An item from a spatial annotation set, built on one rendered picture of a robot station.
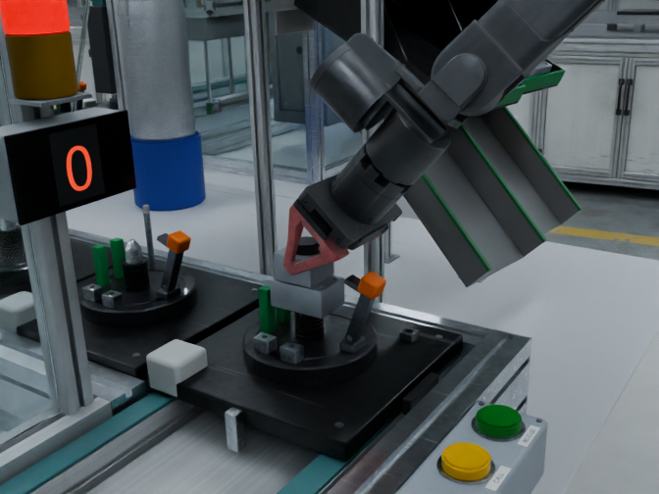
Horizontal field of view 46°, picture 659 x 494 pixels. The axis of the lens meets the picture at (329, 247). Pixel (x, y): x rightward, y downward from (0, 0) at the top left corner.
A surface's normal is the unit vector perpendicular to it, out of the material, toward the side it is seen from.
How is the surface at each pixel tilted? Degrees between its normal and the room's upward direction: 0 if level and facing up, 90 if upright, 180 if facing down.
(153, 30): 90
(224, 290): 0
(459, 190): 45
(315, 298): 90
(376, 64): 76
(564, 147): 90
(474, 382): 0
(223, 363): 0
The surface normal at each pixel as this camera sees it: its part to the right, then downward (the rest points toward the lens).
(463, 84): -0.26, 0.10
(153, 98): 0.05, 0.34
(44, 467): -0.03, -0.94
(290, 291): -0.55, 0.30
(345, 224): 0.55, -0.60
